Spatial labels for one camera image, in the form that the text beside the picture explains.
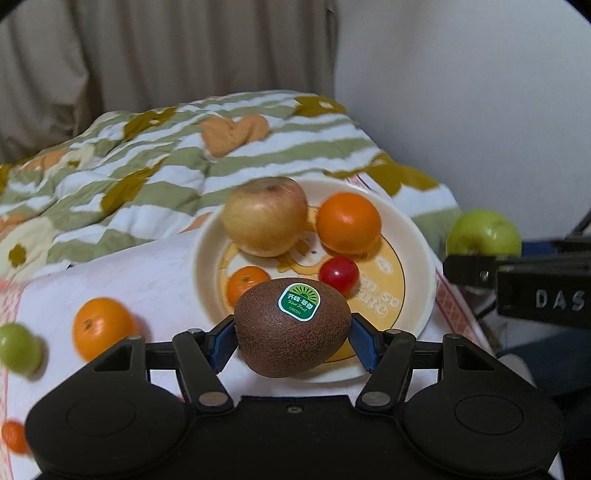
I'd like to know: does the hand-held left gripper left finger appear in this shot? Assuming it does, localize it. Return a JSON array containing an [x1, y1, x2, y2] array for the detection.
[[85, 316, 238, 411]]

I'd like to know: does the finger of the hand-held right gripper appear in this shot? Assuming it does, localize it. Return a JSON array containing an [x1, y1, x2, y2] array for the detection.
[[521, 237, 591, 258], [442, 254, 591, 289]]

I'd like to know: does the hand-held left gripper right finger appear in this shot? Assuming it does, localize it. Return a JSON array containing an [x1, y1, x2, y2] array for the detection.
[[351, 314, 504, 411]]

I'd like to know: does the green apple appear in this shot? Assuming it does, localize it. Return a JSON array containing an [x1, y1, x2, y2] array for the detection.
[[0, 322, 44, 376], [445, 209, 522, 259]]

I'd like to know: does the small mandarin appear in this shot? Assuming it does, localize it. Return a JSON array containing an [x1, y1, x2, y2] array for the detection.
[[226, 265, 271, 311], [1, 420, 31, 454]]

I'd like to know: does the cream bowl with yellow print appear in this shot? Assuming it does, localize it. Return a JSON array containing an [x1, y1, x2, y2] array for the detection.
[[191, 178, 437, 384]]

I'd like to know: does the brown kiwi with green sticker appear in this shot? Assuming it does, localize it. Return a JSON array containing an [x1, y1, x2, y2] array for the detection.
[[234, 278, 352, 377]]

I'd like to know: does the red cherry tomato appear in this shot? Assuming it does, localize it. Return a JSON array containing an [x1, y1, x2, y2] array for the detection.
[[318, 256, 360, 295]]

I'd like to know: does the large orange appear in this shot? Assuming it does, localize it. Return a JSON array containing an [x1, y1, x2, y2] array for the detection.
[[316, 192, 383, 254]]

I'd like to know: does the large yellowish apple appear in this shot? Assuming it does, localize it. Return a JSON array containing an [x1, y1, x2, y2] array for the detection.
[[222, 176, 309, 258]]

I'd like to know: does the pink and white printed cloth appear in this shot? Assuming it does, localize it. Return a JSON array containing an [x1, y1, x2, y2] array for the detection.
[[0, 168, 497, 480]]

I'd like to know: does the medium orange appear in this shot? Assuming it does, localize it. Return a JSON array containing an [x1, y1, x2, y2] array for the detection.
[[72, 298, 139, 361]]

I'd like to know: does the green striped floral blanket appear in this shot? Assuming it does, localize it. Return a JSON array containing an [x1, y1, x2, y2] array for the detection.
[[0, 92, 465, 282]]

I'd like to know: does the beige curtain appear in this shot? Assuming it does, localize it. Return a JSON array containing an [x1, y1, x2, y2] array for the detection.
[[0, 0, 338, 164]]

